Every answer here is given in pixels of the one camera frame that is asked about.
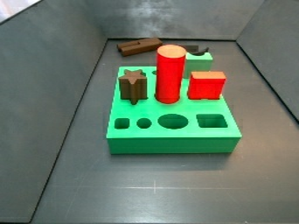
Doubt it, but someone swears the brown square-circle forked object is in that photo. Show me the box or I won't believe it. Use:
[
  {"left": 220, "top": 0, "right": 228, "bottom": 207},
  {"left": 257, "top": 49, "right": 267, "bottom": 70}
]
[{"left": 116, "top": 38, "right": 163, "bottom": 56}]

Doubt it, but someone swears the green shape-sorter fixture block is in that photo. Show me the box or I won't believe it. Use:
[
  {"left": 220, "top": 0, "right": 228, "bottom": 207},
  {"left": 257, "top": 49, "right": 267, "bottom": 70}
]
[{"left": 107, "top": 66, "right": 241, "bottom": 154}]

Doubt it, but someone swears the black curved regrasp stand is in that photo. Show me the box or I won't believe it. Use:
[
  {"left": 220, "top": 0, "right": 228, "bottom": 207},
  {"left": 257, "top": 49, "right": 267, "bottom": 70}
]
[{"left": 183, "top": 45, "right": 209, "bottom": 56}]

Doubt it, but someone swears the brown star peg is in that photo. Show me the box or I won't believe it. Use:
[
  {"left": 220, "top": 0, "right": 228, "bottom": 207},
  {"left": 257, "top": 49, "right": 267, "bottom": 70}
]
[{"left": 117, "top": 69, "right": 147, "bottom": 105}]

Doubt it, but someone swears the red rectangular block peg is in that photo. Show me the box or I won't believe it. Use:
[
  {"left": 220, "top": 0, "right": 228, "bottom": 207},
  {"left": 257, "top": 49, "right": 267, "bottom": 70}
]
[{"left": 187, "top": 71, "right": 227, "bottom": 100}]

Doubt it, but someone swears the red cylinder peg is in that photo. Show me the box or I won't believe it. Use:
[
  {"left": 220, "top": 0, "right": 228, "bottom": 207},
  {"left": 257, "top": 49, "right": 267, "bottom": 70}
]
[{"left": 155, "top": 45, "right": 187, "bottom": 104}]

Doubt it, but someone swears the green arch peg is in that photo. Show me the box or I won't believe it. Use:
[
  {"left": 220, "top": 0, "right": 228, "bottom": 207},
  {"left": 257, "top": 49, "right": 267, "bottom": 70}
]
[{"left": 183, "top": 52, "right": 212, "bottom": 79}]

